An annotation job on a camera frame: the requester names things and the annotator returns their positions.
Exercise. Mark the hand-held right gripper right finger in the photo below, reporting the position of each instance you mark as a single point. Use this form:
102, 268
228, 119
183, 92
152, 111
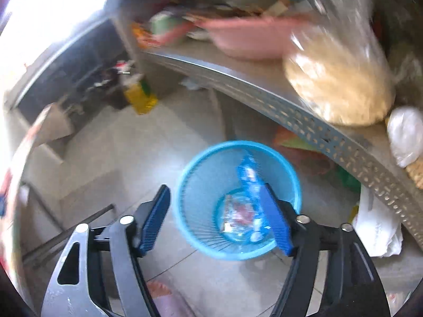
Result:
276, 224

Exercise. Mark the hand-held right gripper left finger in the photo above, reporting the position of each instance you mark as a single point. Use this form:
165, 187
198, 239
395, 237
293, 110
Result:
155, 221

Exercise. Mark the blue snack wrapper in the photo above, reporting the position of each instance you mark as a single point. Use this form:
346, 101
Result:
248, 176

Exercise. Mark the blue mesh waste basket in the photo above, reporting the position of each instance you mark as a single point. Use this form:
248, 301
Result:
198, 185

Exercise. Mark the heap of crumpled wrappers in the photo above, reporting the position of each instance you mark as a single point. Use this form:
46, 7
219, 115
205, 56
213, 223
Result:
238, 216

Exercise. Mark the colourful woven bag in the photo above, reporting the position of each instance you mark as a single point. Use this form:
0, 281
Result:
304, 155

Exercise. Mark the large white plastic bag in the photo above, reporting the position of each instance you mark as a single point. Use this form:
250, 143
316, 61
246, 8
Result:
376, 228

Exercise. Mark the perforated metal shelf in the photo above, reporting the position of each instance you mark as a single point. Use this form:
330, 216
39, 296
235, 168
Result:
330, 132

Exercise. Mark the yellow cooking oil bottle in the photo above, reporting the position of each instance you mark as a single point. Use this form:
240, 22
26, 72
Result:
140, 97

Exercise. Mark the black bucket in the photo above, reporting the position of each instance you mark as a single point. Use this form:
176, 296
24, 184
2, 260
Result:
114, 89

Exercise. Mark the tile-patterned tablecloth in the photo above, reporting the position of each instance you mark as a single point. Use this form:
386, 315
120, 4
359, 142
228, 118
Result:
10, 185

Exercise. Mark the small white plastic bag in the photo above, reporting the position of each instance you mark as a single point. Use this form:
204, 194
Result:
404, 135

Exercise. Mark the clear bag of beige grain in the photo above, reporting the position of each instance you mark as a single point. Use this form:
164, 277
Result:
337, 79

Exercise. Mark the grey counter with dark cabinet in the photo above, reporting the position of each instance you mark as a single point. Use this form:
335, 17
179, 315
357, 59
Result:
66, 72

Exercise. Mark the orange snack packets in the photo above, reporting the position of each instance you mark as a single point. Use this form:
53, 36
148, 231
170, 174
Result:
142, 36

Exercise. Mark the pink plastic basin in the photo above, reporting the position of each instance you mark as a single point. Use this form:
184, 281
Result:
251, 39

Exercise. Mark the green red snack packet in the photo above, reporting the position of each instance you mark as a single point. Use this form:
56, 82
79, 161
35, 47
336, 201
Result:
168, 26

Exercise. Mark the dark metal bar frame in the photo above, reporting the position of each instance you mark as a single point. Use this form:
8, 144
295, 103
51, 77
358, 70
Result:
82, 219

